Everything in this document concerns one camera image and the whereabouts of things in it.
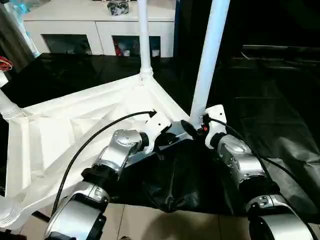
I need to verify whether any white plastic table top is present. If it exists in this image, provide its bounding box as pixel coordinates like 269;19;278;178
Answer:
0;74;196;228

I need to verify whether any black plastic mat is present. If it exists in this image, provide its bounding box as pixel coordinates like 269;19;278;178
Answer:
0;52;320;218

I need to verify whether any white sideboard with glass doors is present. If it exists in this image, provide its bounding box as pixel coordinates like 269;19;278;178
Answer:
22;0;176;58

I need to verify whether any dark object on cabinet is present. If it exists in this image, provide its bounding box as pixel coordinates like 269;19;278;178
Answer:
107;0;131;16

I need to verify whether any grey curtain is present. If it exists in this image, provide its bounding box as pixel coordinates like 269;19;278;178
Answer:
0;0;41;71

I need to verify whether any blue lit device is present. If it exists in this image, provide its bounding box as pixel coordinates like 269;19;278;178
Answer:
7;0;32;17

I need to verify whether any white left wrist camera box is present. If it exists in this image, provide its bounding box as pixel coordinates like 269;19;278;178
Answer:
144;111;174;149

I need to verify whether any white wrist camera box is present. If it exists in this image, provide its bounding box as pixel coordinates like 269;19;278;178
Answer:
199;104;227;149
144;111;174;149

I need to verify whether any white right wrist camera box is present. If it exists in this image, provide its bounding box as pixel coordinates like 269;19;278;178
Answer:
199;104;227;149

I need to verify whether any red wire basket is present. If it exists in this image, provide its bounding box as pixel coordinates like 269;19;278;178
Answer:
0;56;14;74

